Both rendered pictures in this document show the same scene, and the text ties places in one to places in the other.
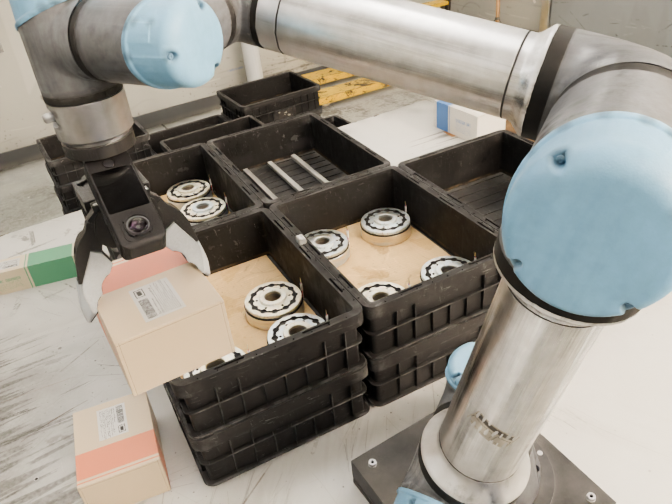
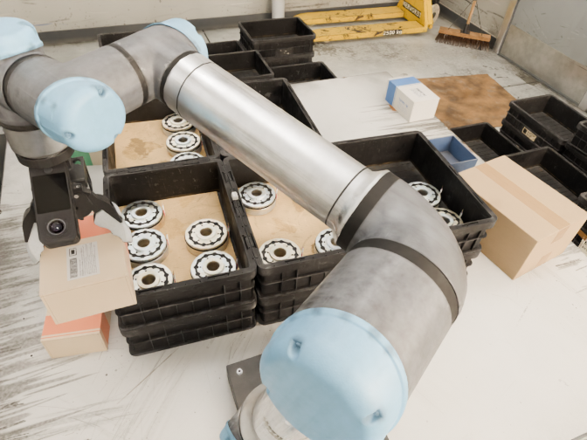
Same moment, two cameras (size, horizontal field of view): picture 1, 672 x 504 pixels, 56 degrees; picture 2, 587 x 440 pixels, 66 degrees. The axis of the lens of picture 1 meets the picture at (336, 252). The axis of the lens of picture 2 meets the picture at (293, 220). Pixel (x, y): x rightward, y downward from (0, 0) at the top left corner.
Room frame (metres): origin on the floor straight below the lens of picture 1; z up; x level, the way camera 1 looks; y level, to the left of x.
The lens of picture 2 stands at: (0.16, -0.14, 1.66)
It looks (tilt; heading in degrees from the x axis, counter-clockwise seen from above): 44 degrees down; 4
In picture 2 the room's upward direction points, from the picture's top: 4 degrees clockwise
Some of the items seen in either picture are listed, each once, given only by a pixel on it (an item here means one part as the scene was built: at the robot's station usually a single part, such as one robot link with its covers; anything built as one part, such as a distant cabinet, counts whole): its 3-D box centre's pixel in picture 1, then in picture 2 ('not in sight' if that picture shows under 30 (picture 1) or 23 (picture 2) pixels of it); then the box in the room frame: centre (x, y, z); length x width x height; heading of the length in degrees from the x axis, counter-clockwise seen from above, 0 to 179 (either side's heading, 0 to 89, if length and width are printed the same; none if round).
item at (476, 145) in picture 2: not in sight; (480, 163); (2.18, -0.97, 0.26); 0.40 x 0.30 x 0.23; 28
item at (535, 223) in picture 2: not in sight; (507, 214); (1.19, -0.70, 0.78); 0.30 x 0.22 x 0.16; 37
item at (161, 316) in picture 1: (156, 311); (87, 261); (0.60, 0.22, 1.08); 0.16 x 0.12 x 0.07; 28
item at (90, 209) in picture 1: (112, 185); (58, 176); (0.62, 0.23, 1.24); 0.09 x 0.08 x 0.12; 28
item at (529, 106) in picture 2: not in sight; (542, 142); (2.37, -1.32, 0.31); 0.40 x 0.30 x 0.34; 28
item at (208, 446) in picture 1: (246, 355); (182, 265); (0.86, 0.18, 0.76); 0.40 x 0.30 x 0.12; 24
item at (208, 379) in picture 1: (230, 285); (174, 221); (0.86, 0.18, 0.92); 0.40 x 0.30 x 0.02; 24
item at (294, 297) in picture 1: (273, 299); (206, 233); (0.89, 0.12, 0.86); 0.10 x 0.10 x 0.01
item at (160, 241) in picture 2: not in sight; (143, 244); (0.83, 0.25, 0.86); 0.10 x 0.10 x 0.01
